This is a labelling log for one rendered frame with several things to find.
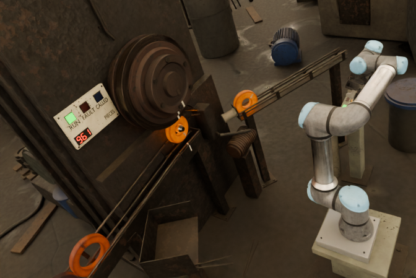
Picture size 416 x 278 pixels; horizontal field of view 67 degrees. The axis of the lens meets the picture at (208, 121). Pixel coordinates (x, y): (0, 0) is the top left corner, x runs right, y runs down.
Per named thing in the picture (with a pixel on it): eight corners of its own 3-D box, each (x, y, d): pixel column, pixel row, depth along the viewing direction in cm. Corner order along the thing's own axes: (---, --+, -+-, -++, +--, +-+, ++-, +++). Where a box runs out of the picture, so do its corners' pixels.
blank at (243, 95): (246, 116, 202) (248, 117, 199) (228, 106, 194) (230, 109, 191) (260, 95, 198) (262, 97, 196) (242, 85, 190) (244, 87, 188)
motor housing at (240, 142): (241, 197, 227) (221, 142, 197) (255, 176, 240) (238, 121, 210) (257, 202, 219) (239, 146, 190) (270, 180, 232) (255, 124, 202)
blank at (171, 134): (160, 134, 166) (164, 135, 164) (173, 109, 172) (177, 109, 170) (176, 147, 178) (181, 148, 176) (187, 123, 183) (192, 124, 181)
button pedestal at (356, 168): (340, 183, 212) (333, 110, 177) (350, 159, 225) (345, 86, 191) (366, 189, 202) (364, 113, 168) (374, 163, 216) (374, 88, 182)
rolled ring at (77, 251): (67, 282, 131) (63, 278, 133) (104, 273, 145) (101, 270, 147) (78, 238, 132) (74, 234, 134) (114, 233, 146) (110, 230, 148)
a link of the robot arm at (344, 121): (356, 126, 111) (408, 49, 131) (327, 119, 119) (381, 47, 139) (359, 148, 118) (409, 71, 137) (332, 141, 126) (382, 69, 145)
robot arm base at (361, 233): (376, 219, 149) (375, 205, 144) (371, 246, 139) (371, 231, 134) (342, 212, 158) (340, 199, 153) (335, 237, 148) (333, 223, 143)
